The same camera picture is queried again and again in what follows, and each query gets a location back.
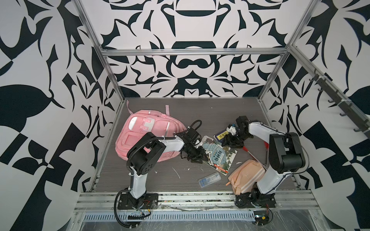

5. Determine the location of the small circuit board front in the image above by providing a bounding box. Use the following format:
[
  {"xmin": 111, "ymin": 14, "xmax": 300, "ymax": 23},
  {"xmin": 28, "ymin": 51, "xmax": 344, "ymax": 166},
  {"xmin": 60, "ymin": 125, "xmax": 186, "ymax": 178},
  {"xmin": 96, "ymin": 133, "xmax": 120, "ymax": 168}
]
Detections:
[{"xmin": 252, "ymin": 209, "xmax": 274, "ymax": 227}]

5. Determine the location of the illustrated comic book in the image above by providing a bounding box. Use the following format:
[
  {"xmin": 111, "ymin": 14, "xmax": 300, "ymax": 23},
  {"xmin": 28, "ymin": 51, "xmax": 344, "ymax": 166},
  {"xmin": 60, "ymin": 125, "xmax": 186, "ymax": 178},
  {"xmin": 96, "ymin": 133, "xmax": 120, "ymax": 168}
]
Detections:
[{"xmin": 199, "ymin": 136, "xmax": 238, "ymax": 176}]

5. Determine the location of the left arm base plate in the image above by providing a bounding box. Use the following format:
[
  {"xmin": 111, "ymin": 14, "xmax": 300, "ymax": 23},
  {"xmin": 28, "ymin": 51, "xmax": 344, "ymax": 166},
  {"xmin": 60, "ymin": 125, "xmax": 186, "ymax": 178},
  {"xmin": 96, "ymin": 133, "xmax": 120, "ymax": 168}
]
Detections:
[{"xmin": 117, "ymin": 193, "xmax": 159, "ymax": 210}]

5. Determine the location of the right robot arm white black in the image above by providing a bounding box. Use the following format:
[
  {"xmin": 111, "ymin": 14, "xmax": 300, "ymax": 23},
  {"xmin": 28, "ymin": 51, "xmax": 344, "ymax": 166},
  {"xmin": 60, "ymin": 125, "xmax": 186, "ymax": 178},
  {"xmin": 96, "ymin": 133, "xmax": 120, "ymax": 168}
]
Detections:
[{"xmin": 222, "ymin": 116, "xmax": 310, "ymax": 195}]

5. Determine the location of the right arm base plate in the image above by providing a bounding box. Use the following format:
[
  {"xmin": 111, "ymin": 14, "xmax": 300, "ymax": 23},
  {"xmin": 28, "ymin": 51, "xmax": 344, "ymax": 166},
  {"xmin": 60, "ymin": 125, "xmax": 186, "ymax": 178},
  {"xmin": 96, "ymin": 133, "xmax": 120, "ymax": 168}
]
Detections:
[{"xmin": 235, "ymin": 193, "xmax": 276, "ymax": 208}]

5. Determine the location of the red pen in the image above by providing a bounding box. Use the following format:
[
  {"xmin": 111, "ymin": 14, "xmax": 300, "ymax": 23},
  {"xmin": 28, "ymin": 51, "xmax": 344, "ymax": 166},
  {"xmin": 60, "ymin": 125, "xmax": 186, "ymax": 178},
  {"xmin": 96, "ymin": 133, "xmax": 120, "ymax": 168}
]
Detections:
[{"xmin": 243, "ymin": 141, "xmax": 269, "ymax": 168}]

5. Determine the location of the peach pink pencil case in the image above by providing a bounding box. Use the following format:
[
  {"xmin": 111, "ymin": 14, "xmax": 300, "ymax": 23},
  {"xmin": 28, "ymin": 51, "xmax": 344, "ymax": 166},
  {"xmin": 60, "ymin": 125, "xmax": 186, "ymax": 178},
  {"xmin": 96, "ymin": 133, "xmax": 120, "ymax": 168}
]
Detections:
[{"xmin": 225, "ymin": 159, "xmax": 266, "ymax": 195}]

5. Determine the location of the aluminium frame crossbar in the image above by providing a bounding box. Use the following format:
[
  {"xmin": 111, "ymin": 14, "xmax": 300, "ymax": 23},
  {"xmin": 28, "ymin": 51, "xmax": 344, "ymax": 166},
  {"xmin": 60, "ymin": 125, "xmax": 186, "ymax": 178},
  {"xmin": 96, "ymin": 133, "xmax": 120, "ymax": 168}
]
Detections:
[{"xmin": 101, "ymin": 48, "xmax": 287, "ymax": 57}]

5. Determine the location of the dark navy notebook yellow label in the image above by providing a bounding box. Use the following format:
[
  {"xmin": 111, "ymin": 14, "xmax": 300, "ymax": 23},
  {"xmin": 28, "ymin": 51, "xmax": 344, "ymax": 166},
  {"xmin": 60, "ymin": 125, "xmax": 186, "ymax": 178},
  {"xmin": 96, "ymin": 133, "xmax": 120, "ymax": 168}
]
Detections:
[{"xmin": 214, "ymin": 129, "xmax": 229, "ymax": 143}]

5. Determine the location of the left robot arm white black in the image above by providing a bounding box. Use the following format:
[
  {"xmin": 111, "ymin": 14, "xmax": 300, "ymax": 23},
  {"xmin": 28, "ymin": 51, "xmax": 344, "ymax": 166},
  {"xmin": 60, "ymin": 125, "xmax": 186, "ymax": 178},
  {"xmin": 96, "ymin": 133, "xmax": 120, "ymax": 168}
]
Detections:
[{"xmin": 126, "ymin": 120, "xmax": 206, "ymax": 200}]

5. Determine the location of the pink school backpack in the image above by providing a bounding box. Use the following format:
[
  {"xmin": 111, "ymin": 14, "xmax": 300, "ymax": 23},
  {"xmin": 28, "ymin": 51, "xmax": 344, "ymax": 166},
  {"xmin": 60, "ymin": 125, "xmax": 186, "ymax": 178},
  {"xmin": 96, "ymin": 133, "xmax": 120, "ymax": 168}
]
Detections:
[{"xmin": 115, "ymin": 105, "xmax": 187, "ymax": 161}]

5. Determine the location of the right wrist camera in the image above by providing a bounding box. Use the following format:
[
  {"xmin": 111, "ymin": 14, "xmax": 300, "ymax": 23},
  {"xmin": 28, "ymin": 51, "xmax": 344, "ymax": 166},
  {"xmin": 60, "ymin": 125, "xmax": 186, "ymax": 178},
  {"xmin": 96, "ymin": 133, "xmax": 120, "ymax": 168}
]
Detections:
[{"xmin": 226, "ymin": 124, "xmax": 238, "ymax": 136}]

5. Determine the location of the clear plastic ruler case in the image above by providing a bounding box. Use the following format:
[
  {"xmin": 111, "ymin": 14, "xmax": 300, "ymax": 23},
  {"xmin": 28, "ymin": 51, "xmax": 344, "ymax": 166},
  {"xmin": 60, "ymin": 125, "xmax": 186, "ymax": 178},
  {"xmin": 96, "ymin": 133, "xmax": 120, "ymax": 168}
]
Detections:
[{"xmin": 198, "ymin": 172, "xmax": 222, "ymax": 188}]

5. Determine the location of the black corrugated cable left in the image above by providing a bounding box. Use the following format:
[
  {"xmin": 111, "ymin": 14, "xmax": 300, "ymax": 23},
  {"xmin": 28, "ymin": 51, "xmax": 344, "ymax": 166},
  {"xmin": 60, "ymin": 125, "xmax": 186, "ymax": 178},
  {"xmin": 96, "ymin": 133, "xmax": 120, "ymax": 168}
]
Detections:
[{"xmin": 113, "ymin": 189, "xmax": 151, "ymax": 229}]

